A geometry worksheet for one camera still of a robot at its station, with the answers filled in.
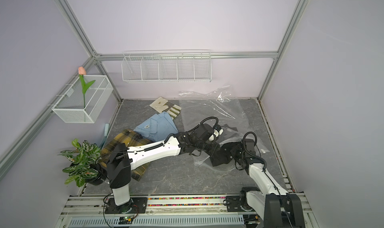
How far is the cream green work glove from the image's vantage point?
3.72ft

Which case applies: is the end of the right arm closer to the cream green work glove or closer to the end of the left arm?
the end of the left arm

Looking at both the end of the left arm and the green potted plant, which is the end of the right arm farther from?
the green potted plant
